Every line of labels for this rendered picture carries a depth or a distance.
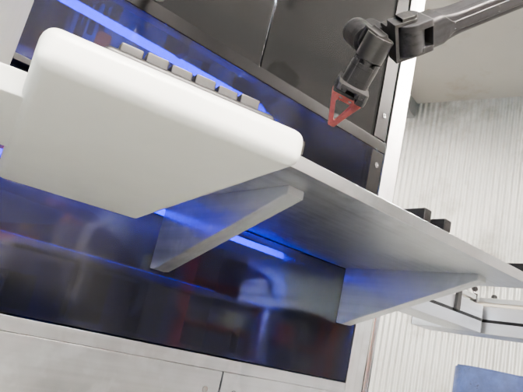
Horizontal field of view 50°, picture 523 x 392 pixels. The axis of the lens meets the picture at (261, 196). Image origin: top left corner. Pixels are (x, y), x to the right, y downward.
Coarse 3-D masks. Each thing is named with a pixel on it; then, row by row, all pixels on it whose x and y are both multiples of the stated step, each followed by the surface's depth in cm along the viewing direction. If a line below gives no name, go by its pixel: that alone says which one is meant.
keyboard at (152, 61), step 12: (108, 48) 39; (120, 48) 40; (132, 48) 41; (144, 60) 40; (156, 60) 41; (168, 72) 41; (180, 72) 42; (192, 84) 41; (204, 84) 43; (228, 96) 43; (240, 96) 45; (252, 108) 44
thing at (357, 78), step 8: (352, 64) 109; (360, 64) 108; (368, 64) 108; (344, 72) 112; (352, 72) 109; (360, 72) 108; (368, 72) 108; (376, 72) 110; (344, 80) 111; (352, 80) 109; (360, 80) 109; (368, 80) 110; (344, 88) 108; (352, 88) 108; (360, 88) 110; (360, 96) 108; (368, 96) 108
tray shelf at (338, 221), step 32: (224, 192) 89; (320, 192) 77; (352, 192) 76; (288, 224) 101; (320, 224) 95; (352, 224) 91; (384, 224) 86; (416, 224) 85; (320, 256) 125; (352, 256) 117; (384, 256) 109; (416, 256) 103; (448, 256) 97; (480, 256) 95
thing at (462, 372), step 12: (456, 372) 359; (468, 372) 347; (480, 372) 341; (492, 372) 337; (456, 384) 355; (468, 384) 344; (480, 384) 338; (492, 384) 334; (504, 384) 332; (516, 384) 331
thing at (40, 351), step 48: (0, 336) 84; (48, 336) 88; (96, 336) 93; (0, 384) 83; (48, 384) 88; (96, 384) 93; (144, 384) 98; (192, 384) 104; (240, 384) 111; (288, 384) 119; (336, 384) 128
